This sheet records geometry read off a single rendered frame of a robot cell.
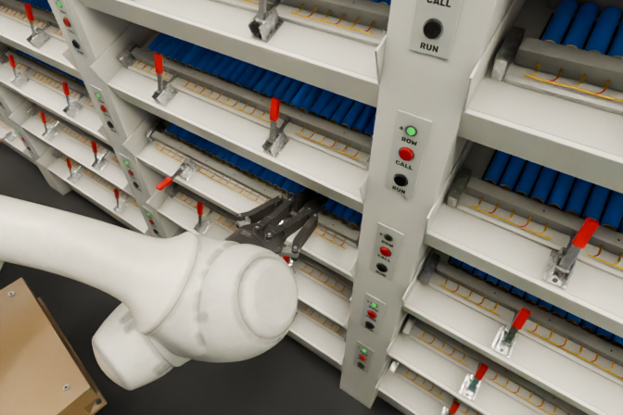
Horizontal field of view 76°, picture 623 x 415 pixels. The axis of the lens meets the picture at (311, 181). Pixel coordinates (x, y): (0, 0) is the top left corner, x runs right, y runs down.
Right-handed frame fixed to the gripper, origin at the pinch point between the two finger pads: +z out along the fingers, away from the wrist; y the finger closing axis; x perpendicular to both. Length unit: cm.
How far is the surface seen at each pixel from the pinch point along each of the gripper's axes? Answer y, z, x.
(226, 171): 21.4, -0.4, 3.8
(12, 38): 85, -8, -10
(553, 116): -30.1, -7.6, -31.1
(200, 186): 26.3, -3.6, 8.5
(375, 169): -14.0, -8.2, -17.6
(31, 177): 138, 1, 63
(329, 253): -6.8, -2.4, 7.9
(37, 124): 111, 0, 27
